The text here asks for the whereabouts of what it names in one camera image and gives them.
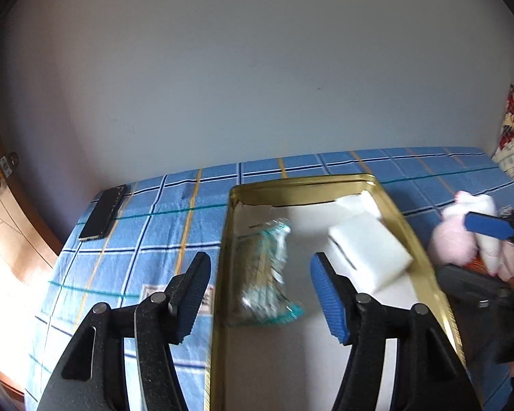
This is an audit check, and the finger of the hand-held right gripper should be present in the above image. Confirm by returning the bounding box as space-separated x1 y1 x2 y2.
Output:
437 264 512 307
465 211 514 245

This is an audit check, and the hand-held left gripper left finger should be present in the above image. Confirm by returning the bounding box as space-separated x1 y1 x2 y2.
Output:
36 252 211 411

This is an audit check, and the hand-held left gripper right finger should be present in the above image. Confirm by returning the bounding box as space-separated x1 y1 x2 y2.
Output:
310 252 480 411

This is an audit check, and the red orange soft item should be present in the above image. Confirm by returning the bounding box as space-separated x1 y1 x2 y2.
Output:
470 259 514 288

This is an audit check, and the clear teal packet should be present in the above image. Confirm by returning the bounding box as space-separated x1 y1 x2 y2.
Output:
235 217 305 326

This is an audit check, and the gold tin box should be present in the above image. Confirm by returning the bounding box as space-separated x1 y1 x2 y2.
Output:
206 173 469 411

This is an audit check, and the white foam block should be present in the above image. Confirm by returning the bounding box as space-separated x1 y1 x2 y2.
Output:
328 214 414 296

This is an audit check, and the blue plaid bed sheet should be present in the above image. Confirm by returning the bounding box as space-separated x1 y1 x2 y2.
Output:
23 147 514 411

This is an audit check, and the black smartphone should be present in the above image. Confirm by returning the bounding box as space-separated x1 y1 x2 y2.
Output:
78 184 128 241

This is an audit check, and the wooden door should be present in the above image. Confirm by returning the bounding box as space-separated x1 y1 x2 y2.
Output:
0 90 63 395

